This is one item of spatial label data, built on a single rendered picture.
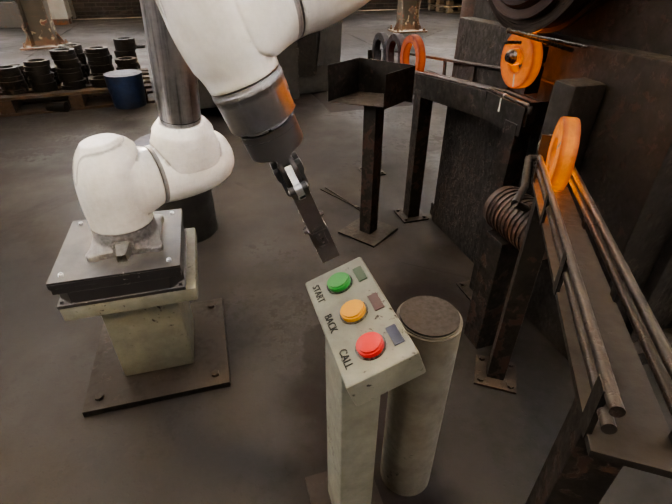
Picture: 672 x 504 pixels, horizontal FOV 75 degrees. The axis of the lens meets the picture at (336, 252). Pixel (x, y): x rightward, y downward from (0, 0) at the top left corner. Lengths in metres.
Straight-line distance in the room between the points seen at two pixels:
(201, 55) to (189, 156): 0.68
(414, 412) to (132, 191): 0.81
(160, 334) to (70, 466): 0.38
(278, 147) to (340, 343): 0.29
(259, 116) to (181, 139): 0.64
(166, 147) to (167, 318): 0.47
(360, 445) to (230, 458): 0.48
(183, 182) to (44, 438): 0.77
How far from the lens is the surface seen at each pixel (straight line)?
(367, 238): 1.98
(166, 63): 1.12
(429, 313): 0.82
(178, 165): 1.18
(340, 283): 0.72
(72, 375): 1.60
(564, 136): 1.01
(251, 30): 0.52
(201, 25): 0.51
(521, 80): 1.46
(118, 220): 1.19
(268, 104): 0.54
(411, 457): 1.05
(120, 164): 1.14
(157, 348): 1.41
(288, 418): 1.30
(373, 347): 0.62
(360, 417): 0.80
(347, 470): 0.93
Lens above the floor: 1.06
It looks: 34 degrees down
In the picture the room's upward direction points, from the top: straight up
